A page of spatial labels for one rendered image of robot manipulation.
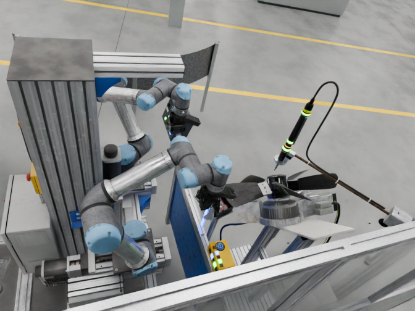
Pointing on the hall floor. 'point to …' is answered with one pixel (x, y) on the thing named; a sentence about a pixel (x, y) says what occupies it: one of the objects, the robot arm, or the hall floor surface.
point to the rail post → (171, 198)
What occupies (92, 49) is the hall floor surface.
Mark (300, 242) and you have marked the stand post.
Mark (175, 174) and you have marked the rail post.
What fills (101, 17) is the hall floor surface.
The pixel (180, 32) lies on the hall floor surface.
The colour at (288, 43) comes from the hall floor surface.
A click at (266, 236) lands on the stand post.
